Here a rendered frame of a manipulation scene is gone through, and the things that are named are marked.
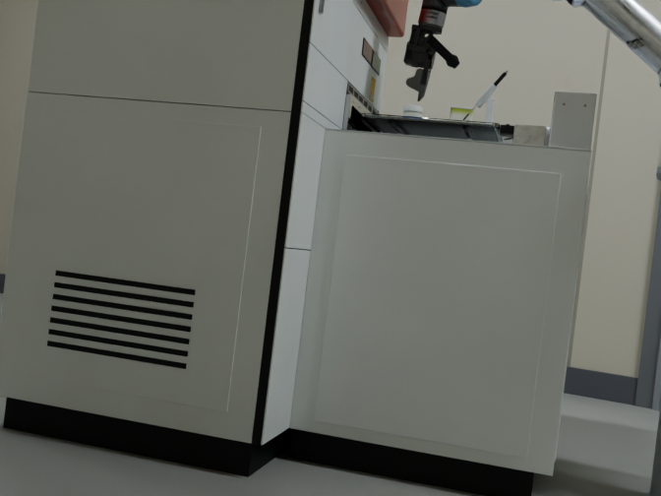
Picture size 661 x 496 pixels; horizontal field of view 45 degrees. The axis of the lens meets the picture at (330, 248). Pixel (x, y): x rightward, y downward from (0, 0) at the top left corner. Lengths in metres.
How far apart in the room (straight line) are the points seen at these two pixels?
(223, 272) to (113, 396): 0.40
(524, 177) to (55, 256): 1.12
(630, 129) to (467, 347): 2.15
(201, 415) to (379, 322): 0.47
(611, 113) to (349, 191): 2.13
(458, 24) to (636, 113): 0.96
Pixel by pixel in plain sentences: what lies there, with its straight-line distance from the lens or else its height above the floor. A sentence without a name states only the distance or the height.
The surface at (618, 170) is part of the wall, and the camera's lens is 3.81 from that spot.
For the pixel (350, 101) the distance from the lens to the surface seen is 2.13.
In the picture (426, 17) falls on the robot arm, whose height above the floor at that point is 1.21.
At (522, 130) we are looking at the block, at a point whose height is 0.89.
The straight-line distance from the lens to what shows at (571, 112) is 1.96.
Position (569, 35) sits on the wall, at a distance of 3.97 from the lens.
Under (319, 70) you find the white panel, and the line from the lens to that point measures 1.87.
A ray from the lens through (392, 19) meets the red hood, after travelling 2.43.
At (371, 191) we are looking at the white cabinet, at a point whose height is 0.68.
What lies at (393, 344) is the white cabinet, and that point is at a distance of 1.89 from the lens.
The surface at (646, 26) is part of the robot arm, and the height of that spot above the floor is 1.10.
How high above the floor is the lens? 0.53
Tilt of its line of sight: level
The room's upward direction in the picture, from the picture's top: 7 degrees clockwise
